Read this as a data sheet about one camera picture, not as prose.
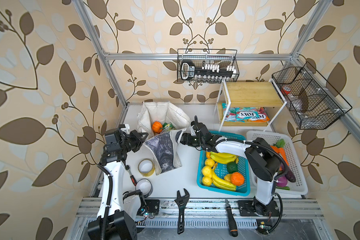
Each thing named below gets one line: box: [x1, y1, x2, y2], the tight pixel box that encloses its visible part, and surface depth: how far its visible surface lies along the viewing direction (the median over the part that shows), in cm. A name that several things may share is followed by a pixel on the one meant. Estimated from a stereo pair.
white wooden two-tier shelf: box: [215, 78, 288, 132], surface depth 86 cm
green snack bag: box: [162, 122, 174, 131], surface depth 98 cm
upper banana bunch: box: [210, 151, 239, 164], surface depth 88 cm
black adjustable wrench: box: [174, 188, 190, 235], surface depth 77 cm
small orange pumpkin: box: [152, 121, 163, 134], surface depth 95 cm
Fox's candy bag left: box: [221, 103, 237, 122], surface depth 91 cm
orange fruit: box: [230, 172, 245, 186], surface depth 76 cm
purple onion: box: [276, 176, 288, 188], surface depth 79 cm
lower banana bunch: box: [211, 166, 237, 191], surface depth 79 cm
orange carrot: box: [270, 138, 290, 171], surface depth 92 cm
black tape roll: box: [135, 178, 154, 198], surface depth 82 cm
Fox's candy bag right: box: [247, 107, 271, 123], surface depth 91 cm
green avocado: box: [227, 161, 238, 174], surface depth 84 cm
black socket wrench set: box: [180, 60, 237, 81], surface depth 86 cm
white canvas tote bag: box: [137, 101, 191, 176], surface depth 86 cm
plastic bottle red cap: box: [281, 86, 304, 112], surface depth 80 cm
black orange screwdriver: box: [225, 199, 238, 237], surface depth 70 cm
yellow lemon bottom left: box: [202, 176, 213, 186], surface depth 80 cm
